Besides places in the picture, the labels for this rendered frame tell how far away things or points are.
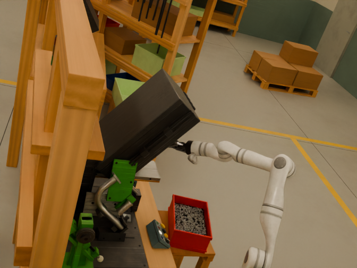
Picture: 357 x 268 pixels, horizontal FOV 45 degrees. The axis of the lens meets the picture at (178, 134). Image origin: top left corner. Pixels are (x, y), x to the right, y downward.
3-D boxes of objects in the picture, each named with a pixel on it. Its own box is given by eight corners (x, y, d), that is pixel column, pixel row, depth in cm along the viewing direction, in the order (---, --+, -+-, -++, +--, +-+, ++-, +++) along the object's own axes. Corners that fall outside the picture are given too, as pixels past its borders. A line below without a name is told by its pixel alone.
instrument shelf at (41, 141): (83, 64, 228) (85, 57, 226) (103, 161, 155) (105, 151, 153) (34, 55, 219) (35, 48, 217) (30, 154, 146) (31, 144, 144)
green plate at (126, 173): (126, 195, 216) (134, 156, 211) (129, 202, 209) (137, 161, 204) (103, 193, 212) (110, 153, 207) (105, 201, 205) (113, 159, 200)
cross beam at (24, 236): (34, 94, 251) (36, 80, 247) (28, 266, 145) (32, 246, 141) (25, 93, 249) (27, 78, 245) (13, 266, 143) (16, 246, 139)
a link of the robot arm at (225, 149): (220, 137, 213) (245, 143, 205) (223, 151, 218) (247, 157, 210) (213, 145, 209) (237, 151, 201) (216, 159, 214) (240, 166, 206)
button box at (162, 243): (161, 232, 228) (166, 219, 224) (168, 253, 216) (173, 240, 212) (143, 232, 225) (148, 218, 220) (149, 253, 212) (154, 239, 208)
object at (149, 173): (152, 165, 238) (154, 160, 237) (159, 183, 225) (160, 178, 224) (81, 158, 224) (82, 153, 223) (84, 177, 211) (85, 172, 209)
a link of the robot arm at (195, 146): (186, 159, 214) (197, 160, 211) (192, 137, 218) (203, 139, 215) (193, 164, 222) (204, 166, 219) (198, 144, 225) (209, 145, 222)
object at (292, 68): (294, 80, 884) (309, 45, 850) (315, 97, 819) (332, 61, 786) (243, 70, 836) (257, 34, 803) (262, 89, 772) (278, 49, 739)
